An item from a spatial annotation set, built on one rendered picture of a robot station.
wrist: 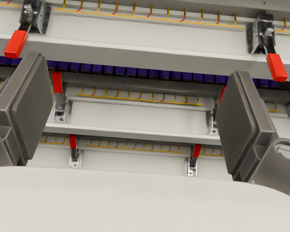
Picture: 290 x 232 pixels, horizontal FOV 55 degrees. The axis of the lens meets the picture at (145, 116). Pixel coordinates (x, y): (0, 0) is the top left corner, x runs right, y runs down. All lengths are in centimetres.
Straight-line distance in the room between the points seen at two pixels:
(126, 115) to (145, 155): 19
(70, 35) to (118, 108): 19
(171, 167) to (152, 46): 38
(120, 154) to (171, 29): 38
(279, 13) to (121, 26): 19
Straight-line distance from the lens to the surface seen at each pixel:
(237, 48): 37
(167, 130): 49
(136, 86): 49
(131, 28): 35
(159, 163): 66
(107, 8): 36
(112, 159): 66
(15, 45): 31
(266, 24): 36
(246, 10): 38
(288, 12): 39
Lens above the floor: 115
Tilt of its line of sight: 56 degrees down
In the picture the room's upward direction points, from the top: 8 degrees clockwise
